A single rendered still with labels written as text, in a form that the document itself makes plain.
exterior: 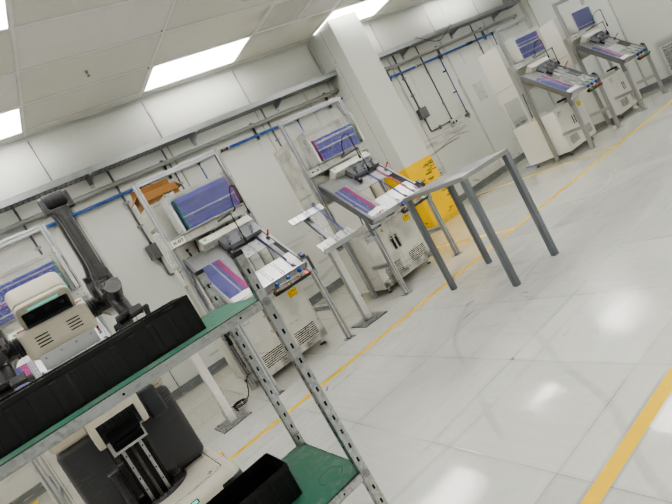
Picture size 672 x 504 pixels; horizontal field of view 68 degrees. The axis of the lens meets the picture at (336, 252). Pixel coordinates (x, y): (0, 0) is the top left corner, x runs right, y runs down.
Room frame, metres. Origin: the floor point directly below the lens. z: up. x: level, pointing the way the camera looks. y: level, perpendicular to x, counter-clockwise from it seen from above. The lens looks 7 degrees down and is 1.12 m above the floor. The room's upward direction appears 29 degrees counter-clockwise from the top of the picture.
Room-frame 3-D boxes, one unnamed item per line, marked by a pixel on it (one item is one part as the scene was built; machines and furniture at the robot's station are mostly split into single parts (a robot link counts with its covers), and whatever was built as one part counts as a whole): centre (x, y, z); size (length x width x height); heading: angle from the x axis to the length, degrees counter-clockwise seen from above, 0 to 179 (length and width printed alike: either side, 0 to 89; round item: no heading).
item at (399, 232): (4.89, -0.49, 0.65); 1.01 x 0.73 x 1.29; 30
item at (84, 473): (2.35, 1.32, 0.59); 0.55 x 0.34 x 0.83; 121
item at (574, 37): (7.56, -4.70, 0.95); 1.36 x 0.82 x 1.90; 30
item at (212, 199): (4.23, 0.75, 1.52); 0.51 x 0.13 x 0.27; 120
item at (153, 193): (4.43, 1.00, 1.82); 0.68 x 0.30 x 0.20; 120
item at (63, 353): (2.02, 1.12, 0.99); 0.28 x 0.16 x 0.22; 121
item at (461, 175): (3.53, -0.98, 0.40); 0.70 x 0.45 x 0.80; 24
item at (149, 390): (2.16, 1.13, 0.68); 0.28 x 0.27 x 0.25; 121
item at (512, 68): (6.84, -3.44, 0.95); 1.36 x 0.82 x 1.90; 30
